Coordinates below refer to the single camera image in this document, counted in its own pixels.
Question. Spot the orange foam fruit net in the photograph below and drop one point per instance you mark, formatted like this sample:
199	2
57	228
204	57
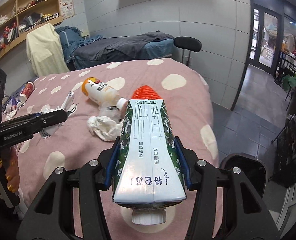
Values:
145	92

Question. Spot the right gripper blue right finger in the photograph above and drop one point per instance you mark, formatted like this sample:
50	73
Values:
183	162

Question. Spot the green white milk carton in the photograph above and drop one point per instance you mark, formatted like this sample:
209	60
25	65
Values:
147	177

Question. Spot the clear crushed plastic bottle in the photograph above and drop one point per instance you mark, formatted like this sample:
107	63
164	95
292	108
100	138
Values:
114	112

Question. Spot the pink polka dot bedspread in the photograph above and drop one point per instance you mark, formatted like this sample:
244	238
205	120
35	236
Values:
185	92

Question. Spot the wall poster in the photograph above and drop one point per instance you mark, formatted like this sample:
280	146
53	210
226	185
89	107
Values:
66	8

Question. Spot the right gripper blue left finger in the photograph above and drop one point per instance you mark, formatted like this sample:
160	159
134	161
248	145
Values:
110	168

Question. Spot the dark brown trash bin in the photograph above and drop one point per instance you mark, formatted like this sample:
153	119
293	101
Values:
252	167

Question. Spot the green potted plant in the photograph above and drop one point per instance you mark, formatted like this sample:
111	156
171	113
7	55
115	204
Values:
295	81

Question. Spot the red white tube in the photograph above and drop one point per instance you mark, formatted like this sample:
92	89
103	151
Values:
26	92

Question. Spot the left hand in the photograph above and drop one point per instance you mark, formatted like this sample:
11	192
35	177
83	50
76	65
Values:
12	171

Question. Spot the cream cloth on chair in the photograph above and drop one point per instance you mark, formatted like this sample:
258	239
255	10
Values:
44	51

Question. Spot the crumpled white tissue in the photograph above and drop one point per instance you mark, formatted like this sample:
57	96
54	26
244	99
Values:
104	128

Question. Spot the glass entrance door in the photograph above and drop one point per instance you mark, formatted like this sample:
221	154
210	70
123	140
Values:
266	39

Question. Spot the wooden shelving unit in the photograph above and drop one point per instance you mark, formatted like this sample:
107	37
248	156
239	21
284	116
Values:
20	17

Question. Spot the orange cap drink bottle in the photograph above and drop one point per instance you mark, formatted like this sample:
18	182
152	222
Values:
102	93

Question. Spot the black wire shelf rack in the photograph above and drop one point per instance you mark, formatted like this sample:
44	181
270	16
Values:
285	160

